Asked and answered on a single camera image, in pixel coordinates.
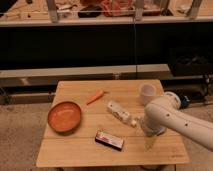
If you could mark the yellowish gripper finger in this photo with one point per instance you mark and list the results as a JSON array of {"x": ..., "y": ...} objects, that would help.
[{"x": 149, "y": 142}]

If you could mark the black whiteboard eraser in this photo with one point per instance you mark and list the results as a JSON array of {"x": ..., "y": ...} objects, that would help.
[{"x": 109, "y": 140}]

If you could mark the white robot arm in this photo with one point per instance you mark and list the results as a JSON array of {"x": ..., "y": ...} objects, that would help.
[{"x": 164, "y": 112}]

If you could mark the wooden table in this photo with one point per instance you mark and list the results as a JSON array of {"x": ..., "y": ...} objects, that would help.
[{"x": 79, "y": 149}]

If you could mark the white plastic bottle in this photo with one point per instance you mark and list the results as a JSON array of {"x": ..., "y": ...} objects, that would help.
[{"x": 121, "y": 113}]

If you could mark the translucent plastic cup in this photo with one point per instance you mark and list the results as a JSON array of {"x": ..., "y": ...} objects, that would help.
[{"x": 147, "y": 92}]

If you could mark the orange carrot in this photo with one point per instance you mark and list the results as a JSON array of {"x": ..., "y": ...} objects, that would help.
[{"x": 94, "y": 97}]

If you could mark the orange bowl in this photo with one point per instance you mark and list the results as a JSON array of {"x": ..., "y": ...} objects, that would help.
[{"x": 64, "y": 117}]

